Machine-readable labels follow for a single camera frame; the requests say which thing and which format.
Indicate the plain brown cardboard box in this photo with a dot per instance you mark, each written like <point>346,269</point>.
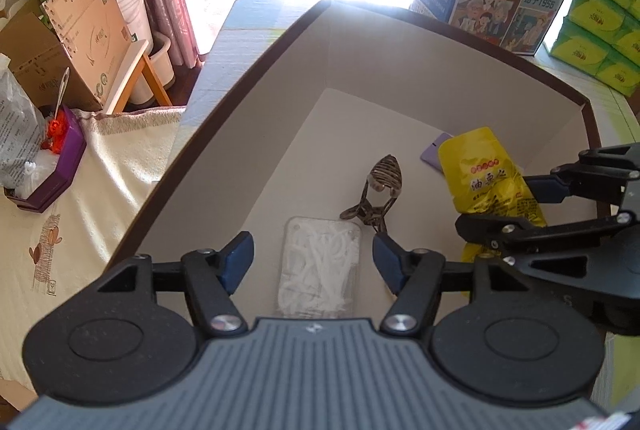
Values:
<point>35,60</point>

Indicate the brown hair claw clip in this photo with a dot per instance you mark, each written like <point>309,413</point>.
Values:
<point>385,172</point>

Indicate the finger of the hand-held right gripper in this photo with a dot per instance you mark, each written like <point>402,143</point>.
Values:
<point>530,235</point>
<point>547,187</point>

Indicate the purple octagonal box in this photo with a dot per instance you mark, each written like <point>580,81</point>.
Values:
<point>55,182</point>

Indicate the yellow snack packet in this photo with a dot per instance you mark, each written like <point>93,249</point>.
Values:
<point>485,175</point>

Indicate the purple tube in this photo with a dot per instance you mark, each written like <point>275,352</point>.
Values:
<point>432,155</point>

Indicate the metal spoon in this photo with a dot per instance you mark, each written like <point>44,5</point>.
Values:
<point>64,82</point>

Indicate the white plastic bin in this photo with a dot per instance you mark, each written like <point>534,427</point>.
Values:
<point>162,60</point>

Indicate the printed pink cardboard box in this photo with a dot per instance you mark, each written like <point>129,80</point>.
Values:
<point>85,25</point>

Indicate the stack of green tissue packs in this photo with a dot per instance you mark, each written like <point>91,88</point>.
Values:
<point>595,20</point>

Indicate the brown cardboard shoe box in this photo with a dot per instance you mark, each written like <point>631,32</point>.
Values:
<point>260,135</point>

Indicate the cream printed bed sheet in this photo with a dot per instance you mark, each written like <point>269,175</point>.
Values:
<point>75,235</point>

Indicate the clear floss pick box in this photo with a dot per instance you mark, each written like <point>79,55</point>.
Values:
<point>317,260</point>

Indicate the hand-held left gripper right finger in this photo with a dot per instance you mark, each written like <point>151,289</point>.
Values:
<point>387,260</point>

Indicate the clear printed plastic bag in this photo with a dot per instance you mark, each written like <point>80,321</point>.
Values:
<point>15,130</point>

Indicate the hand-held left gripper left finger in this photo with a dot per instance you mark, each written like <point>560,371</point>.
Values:
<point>237,257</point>

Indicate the red ornament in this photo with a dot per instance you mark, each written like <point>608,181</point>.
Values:
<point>56,130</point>

